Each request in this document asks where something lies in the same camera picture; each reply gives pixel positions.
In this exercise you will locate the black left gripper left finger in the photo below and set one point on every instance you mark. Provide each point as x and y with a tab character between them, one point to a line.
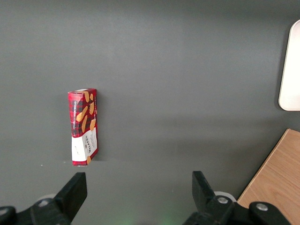
58	208

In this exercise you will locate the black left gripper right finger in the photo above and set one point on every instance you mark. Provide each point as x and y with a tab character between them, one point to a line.
211	211

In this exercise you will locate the oak wooden drawer cabinet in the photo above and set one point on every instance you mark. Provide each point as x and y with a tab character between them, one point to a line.
276	182

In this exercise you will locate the red tartan shortbread box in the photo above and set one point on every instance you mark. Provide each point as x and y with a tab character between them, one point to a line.
83	126

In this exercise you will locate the cream plastic tray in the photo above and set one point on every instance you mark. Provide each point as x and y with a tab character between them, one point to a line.
293	70

